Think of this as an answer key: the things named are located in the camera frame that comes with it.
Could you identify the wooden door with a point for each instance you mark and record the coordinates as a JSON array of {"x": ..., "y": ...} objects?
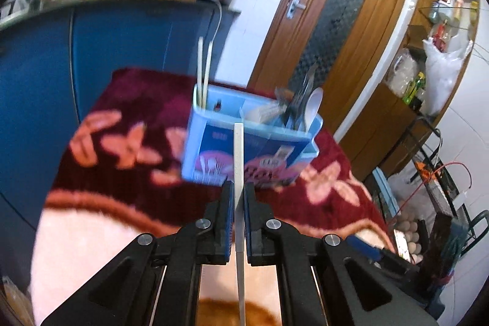
[{"x": 282, "y": 55}]

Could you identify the white plastic bag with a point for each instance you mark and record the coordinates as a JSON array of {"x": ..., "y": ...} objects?
[{"x": 447, "y": 77}]

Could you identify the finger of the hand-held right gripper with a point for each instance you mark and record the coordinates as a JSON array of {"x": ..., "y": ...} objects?
[{"x": 366, "y": 249}]

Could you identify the wooden shelf cabinet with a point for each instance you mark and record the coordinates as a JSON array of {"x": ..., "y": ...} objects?
[{"x": 382, "y": 127}]

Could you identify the silver fork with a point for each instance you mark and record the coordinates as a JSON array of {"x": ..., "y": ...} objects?
[{"x": 303, "y": 97}]

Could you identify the clear plastic bag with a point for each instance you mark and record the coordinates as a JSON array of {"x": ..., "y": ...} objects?
[{"x": 401, "y": 74}]

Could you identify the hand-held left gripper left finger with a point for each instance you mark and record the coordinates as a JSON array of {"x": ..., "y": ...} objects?
[{"x": 230, "y": 219}]

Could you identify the white plastic spoon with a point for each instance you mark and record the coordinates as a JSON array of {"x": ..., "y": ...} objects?
[{"x": 315, "y": 100}]

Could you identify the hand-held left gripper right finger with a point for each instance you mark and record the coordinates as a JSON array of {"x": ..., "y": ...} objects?
[{"x": 247, "y": 223}]

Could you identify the pile of brown eggs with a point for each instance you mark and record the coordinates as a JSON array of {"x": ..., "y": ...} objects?
[{"x": 407, "y": 226}]

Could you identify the white power adapter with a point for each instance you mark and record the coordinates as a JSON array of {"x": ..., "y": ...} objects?
[{"x": 460, "y": 197}]

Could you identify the green bottle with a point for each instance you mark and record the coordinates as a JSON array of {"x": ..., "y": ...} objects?
[{"x": 416, "y": 85}]

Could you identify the red floral blanket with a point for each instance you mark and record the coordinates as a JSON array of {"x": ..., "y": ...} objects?
[{"x": 133, "y": 112}]

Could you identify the orange black tool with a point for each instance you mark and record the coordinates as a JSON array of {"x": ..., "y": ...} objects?
[{"x": 423, "y": 169}]

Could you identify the blue kitchen cabinet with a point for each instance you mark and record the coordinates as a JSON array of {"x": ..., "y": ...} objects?
[{"x": 114, "y": 43}]

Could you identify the cardboard box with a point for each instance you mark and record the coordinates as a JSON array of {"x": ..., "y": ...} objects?
[{"x": 416, "y": 35}]

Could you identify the light blue board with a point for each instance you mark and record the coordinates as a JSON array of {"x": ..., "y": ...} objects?
[{"x": 386, "y": 192}]

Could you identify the blue utensil holder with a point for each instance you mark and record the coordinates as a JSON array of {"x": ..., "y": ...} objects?
[{"x": 214, "y": 142}]

